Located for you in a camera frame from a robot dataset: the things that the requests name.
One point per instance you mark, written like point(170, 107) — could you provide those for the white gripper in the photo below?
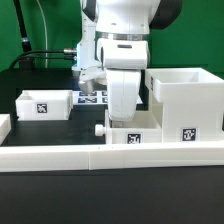
point(122, 91)

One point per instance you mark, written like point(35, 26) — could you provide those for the white front drawer box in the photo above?
point(144, 128)

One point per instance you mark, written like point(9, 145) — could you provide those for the white drawer box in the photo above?
point(144, 128)
point(35, 105)

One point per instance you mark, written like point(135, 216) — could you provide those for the white drawer cabinet frame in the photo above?
point(188, 103)

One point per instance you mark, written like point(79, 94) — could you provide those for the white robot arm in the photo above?
point(114, 48)

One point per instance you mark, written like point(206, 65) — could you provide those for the white rear drawer box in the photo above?
point(35, 105)

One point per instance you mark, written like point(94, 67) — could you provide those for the white marker sheet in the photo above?
point(95, 98)

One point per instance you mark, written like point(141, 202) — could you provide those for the black pole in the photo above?
point(26, 45)

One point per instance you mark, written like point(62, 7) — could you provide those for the white U-shaped boundary fence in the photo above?
point(95, 157)

